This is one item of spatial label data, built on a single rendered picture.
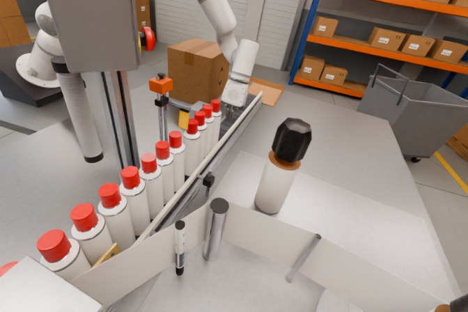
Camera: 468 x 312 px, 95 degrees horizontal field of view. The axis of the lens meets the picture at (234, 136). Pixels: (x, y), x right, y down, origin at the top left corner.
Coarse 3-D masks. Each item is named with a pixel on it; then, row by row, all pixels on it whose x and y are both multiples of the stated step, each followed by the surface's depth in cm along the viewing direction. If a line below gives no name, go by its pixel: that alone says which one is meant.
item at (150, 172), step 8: (144, 160) 47; (152, 160) 47; (144, 168) 47; (152, 168) 48; (160, 168) 51; (144, 176) 48; (152, 176) 49; (160, 176) 51; (152, 184) 49; (160, 184) 52; (152, 192) 51; (160, 192) 53; (152, 200) 53; (160, 200) 55; (152, 208) 54; (160, 208) 56; (152, 216) 56
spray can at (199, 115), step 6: (198, 114) 65; (204, 114) 66; (198, 120) 66; (204, 120) 67; (198, 126) 67; (204, 126) 68; (204, 132) 68; (204, 138) 70; (204, 144) 71; (204, 150) 74; (204, 156) 76; (198, 162) 75
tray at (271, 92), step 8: (256, 80) 161; (264, 80) 159; (248, 88) 151; (256, 88) 153; (264, 88) 155; (272, 88) 158; (280, 88) 158; (264, 96) 145; (272, 96) 147; (280, 96) 149; (272, 104) 136
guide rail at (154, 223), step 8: (240, 120) 101; (232, 128) 93; (224, 136) 87; (216, 152) 81; (208, 160) 76; (200, 168) 71; (192, 176) 67; (184, 184) 64; (176, 192) 62; (184, 192) 64; (176, 200) 61; (168, 208) 57; (160, 216) 55; (152, 224) 53; (144, 232) 51; (136, 240) 49
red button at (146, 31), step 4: (144, 28) 35; (148, 28) 35; (140, 32) 35; (144, 32) 35; (148, 32) 35; (152, 32) 35; (140, 36) 35; (144, 36) 35; (148, 36) 35; (152, 36) 35; (140, 40) 35; (144, 40) 35; (148, 40) 35; (152, 40) 35; (144, 44) 36; (148, 44) 35; (152, 44) 35; (144, 48) 37; (148, 48) 36; (152, 48) 36
